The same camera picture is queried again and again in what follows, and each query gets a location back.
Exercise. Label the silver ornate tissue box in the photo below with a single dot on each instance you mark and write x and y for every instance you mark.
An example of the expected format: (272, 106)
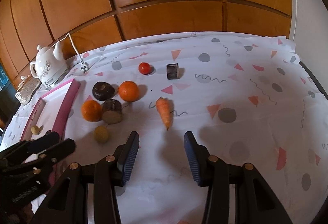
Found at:
(26, 89)

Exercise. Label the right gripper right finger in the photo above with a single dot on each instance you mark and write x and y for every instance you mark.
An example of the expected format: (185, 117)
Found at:
(255, 201)

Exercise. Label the small red tomato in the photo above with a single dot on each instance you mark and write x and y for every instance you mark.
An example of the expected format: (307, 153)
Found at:
(144, 68)

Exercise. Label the tan round fruit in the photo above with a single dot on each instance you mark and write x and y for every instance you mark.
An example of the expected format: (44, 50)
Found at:
(101, 135)
(35, 130)

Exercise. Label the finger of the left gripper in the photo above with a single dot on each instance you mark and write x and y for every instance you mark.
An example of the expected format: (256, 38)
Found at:
(51, 152)
(20, 151)

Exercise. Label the wooden panelled cabinet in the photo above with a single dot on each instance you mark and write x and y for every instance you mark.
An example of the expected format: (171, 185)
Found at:
(95, 23)

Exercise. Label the white ceramic electric kettle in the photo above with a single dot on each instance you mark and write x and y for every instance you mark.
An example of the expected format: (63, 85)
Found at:
(49, 65)

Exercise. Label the patterned white tablecloth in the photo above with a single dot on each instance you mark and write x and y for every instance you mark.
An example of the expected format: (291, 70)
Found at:
(246, 98)

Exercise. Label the orange fruit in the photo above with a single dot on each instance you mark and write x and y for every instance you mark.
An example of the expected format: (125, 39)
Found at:
(128, 91)
(91, 111)

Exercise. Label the small dark cut block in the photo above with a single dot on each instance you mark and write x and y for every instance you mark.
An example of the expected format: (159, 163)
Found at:
(172, 71)

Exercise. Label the pink shallow tray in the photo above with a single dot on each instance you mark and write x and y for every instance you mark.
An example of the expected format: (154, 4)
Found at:
(51, 110)

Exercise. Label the dark round fruit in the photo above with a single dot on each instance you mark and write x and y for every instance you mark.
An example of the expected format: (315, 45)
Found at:
(103, 91)

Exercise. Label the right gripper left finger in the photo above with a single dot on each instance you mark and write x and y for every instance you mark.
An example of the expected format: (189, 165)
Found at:
(66, 201)

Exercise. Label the orange carrot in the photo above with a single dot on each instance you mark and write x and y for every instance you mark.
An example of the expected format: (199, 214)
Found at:
(163, 108)

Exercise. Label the dark cylinder with pale cut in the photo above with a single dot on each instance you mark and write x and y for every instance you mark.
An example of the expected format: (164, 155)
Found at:
(112, 111)

